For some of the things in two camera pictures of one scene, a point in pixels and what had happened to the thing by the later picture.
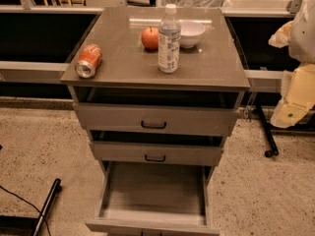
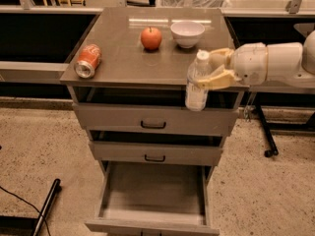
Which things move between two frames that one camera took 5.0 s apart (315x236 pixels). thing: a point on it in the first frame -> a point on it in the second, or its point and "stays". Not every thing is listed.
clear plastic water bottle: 169,36 -> 197,97
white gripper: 303,38 -> 250,64
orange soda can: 89,59 stays
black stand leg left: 57,188 stays
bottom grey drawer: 154,199 stays
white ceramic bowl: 191,33 stays
